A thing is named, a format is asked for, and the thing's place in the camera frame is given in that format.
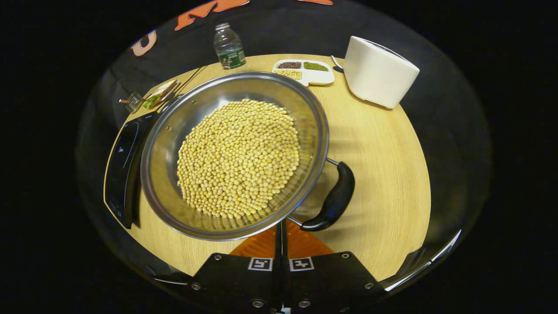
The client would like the steel pot with black handles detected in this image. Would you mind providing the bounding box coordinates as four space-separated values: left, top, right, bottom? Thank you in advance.
140 72 356 241

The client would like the clear plastic water bottle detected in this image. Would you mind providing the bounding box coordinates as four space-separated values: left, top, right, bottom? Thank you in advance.
213 23 246 70

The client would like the sandwich with lettuce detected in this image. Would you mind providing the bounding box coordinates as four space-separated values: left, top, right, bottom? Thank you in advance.
143 80 180 109

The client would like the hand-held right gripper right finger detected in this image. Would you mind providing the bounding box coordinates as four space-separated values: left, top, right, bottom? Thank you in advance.
282 220 386 312

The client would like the pile of yellow soybeans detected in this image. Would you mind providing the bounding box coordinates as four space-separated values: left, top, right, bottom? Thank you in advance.
177 99 301 219

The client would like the white toaster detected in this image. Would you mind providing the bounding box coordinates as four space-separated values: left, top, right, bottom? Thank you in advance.
343 36 420 109

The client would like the black power cable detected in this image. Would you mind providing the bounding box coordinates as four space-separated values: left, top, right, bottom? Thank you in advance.
174 65 208 99

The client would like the black induction cooktop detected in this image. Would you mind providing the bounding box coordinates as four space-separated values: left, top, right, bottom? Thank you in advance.
103 111 160 229

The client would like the white divided bean tray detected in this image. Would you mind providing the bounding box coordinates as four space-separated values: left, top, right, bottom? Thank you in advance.
272 59 335 87

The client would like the wire mesh holder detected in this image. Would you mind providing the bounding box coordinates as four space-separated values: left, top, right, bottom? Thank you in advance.
126 91 145 114

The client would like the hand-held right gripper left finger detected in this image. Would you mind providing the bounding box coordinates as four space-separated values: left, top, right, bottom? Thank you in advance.
192 220 284 312

